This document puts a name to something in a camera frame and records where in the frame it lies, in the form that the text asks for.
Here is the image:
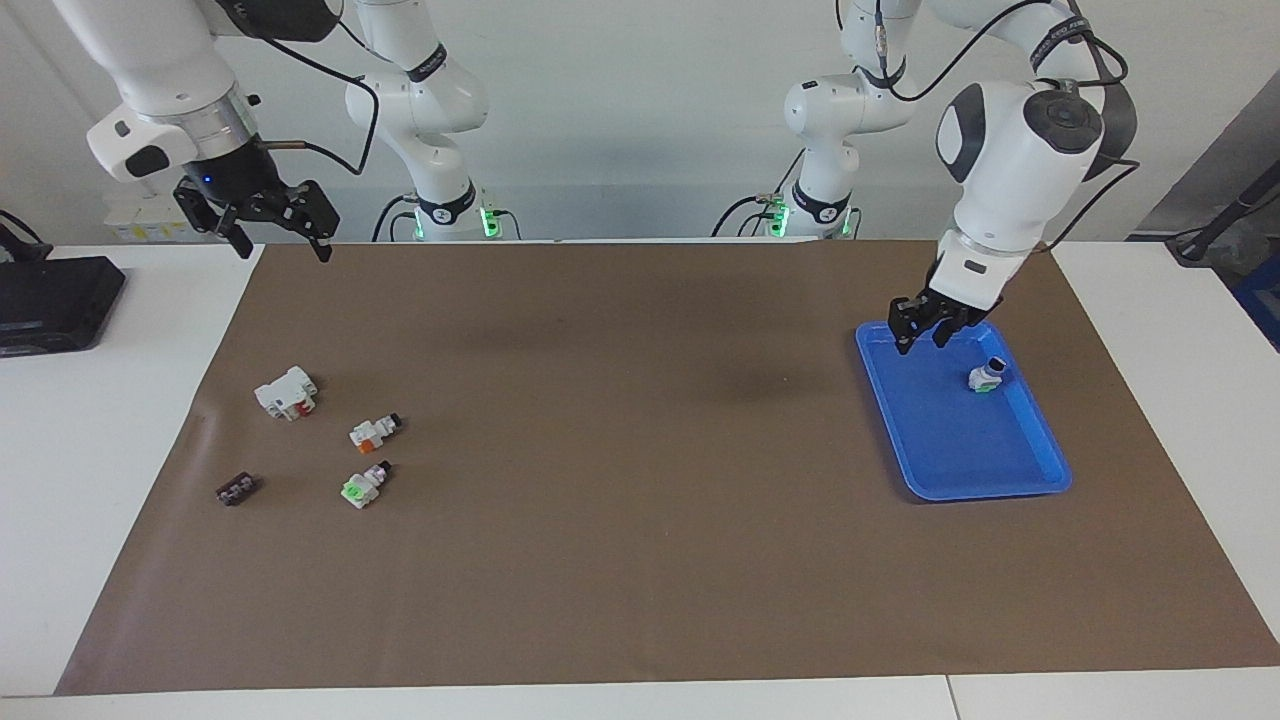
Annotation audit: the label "white wall socket box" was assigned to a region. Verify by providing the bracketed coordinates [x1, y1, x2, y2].
[104, 193, 217, 244]

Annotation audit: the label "blue crate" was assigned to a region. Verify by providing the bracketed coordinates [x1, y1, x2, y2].
[1232, 275, 1280, 353]

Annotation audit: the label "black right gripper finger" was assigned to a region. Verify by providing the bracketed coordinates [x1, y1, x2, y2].
[175, 186, 257, 260]
[268, 179, 342, 264]

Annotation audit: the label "brown table mat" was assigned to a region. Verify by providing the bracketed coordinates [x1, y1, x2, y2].
[55, 240, 1280, 696]

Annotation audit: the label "black electronics box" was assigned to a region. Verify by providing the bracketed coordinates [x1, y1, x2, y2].
[0, 256, 127, 358]

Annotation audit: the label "black right base cables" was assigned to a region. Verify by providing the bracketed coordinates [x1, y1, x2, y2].
[371, 193, 524, 244]

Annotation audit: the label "black left base cables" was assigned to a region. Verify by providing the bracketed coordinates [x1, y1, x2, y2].
[711, 150, 806, 240]

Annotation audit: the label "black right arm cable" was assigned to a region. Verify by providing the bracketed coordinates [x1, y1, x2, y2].
[250, 38, 383, 178]

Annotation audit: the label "black stand pole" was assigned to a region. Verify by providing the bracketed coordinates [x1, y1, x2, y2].
[1165, 160, 1280, 267]

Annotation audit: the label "black base cables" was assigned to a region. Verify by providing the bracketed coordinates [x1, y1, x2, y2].
[711, 150, 806, 240]
[371, 193, 524, 244]

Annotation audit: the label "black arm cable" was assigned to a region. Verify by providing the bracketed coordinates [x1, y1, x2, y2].
[873, 0, 1142, 253]
[250, 38, 383, 178]

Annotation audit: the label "orange push button switch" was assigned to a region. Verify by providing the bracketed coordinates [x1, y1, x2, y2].
[966, 355, 1010, 397]

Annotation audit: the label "white red circuit breaker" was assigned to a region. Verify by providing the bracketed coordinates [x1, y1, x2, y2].
[254, 366, 319, 422]

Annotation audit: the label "green block selector switch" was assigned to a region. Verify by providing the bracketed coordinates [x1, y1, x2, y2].
[341, 460, 393, 510]

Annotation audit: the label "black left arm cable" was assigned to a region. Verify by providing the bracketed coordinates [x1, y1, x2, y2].
[873, 0, 1142, 253]

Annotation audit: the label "blue plastic tray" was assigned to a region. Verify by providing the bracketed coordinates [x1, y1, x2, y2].
[855, 318, 1074, 502]

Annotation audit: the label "black box cable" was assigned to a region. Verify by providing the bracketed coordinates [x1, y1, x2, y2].
[0, 209, 53, 264]

